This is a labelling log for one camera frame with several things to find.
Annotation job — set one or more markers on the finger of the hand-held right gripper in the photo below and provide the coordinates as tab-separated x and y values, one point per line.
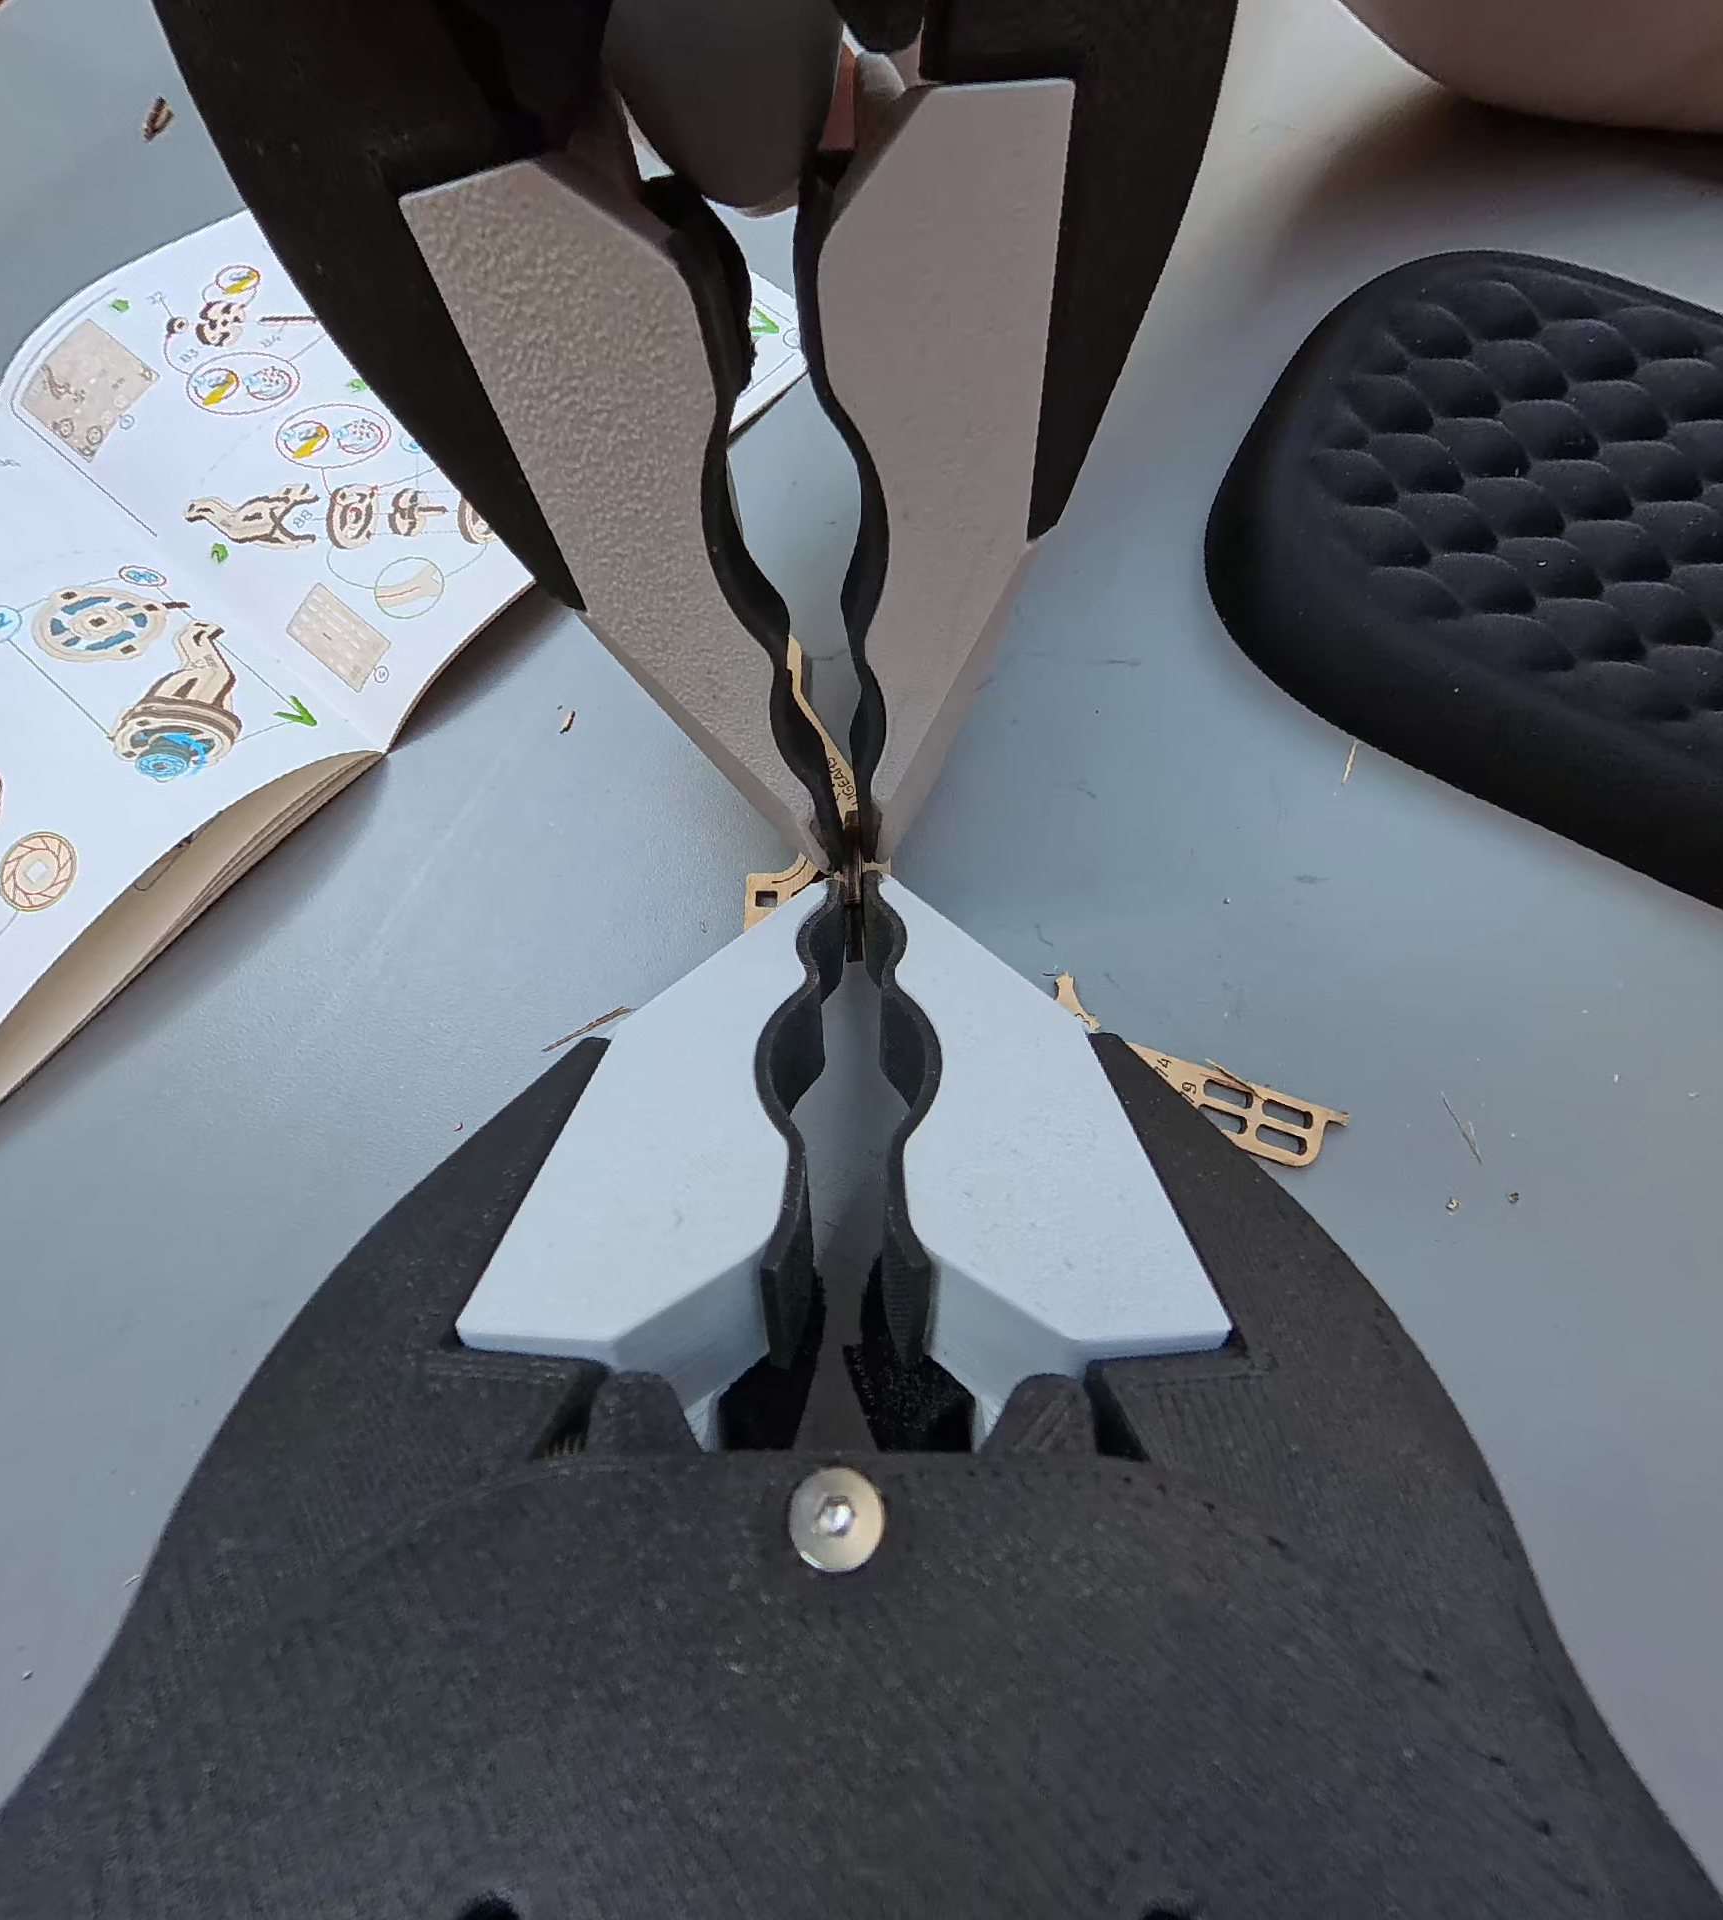
592	405
952	374

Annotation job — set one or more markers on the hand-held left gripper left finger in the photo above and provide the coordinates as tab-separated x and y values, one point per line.
636	1201

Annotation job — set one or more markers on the black padded wrist rest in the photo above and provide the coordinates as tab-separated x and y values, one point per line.
1551	571

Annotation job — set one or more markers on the person's right forearm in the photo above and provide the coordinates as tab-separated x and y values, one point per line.
1625	52

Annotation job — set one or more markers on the long wood splinter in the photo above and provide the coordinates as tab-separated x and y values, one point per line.
592	1029

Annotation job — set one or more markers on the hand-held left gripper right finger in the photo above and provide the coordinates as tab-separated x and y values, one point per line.
1055	1201

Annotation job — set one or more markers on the small dark wood scrap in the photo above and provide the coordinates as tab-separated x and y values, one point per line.
158	120

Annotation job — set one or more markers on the wooden frame offcut with slots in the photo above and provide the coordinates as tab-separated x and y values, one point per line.
1251	1110

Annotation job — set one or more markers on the small dark-edged wooden model part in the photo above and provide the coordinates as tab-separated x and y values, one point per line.
852	900

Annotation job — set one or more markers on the open instruction booklet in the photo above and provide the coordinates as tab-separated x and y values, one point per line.
126	631

